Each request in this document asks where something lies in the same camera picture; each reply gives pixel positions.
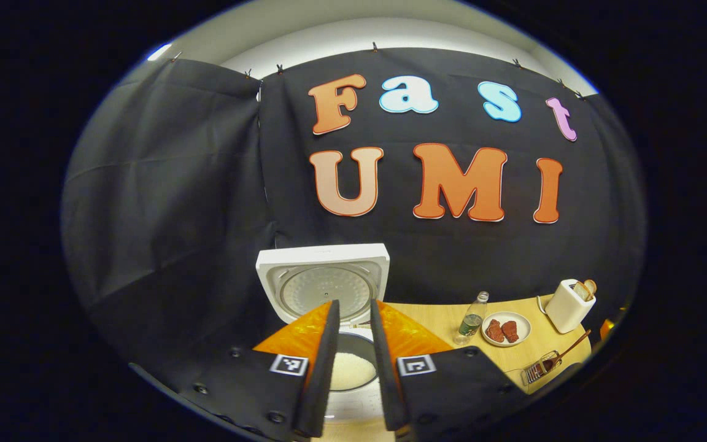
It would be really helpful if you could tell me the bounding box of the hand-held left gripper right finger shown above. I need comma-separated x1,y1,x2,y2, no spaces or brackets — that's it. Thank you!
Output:
370,300,529,440

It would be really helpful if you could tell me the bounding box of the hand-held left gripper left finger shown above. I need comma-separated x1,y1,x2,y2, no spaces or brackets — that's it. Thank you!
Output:
179,300,340,440

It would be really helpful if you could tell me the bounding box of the white rice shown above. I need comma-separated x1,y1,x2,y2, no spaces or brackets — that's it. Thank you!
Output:
329,352,379,392

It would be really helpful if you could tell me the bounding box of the brown wooden spoon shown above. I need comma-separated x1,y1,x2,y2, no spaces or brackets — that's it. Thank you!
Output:
538,330,592,372

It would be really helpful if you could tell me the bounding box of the white rice cooker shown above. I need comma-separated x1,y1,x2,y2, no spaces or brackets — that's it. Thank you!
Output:
255,244,391,424

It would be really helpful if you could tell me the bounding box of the white toaster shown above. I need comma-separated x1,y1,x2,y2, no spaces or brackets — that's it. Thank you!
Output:
544,279,597,334

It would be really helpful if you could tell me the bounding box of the white round plate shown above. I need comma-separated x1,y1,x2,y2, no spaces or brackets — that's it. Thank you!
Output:
481,312,532,348

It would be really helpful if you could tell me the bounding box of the clear plastic water bottle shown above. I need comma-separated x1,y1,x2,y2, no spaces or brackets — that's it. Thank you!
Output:
454,292,490,345

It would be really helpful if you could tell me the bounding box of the black backdrop cloth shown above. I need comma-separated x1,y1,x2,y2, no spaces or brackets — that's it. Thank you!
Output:
62,48,646,394

